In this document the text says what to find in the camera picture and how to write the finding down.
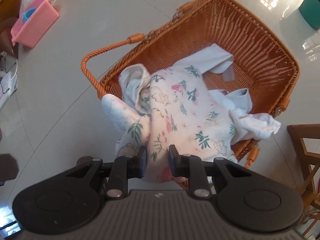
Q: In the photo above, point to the white cloth in basket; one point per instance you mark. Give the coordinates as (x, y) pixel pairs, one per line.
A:
(216, 60)

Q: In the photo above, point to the floral white baby garment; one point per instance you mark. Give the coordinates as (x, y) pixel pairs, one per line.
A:
(169, 107)

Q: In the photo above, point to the orange wicker basket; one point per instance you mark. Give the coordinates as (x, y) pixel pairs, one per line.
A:
(210, 82)

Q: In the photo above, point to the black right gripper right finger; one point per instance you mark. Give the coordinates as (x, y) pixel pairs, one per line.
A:
(192, 168)

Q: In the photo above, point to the pink plastic box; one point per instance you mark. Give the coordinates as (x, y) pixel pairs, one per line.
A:
(34, 22)

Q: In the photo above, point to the teal trash bin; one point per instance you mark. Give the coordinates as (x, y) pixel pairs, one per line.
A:
(310, 11)

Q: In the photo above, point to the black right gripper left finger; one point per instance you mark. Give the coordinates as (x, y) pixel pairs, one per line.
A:
(124, 168)

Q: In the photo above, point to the wooden chair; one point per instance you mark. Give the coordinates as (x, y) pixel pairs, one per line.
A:
(309, 161)

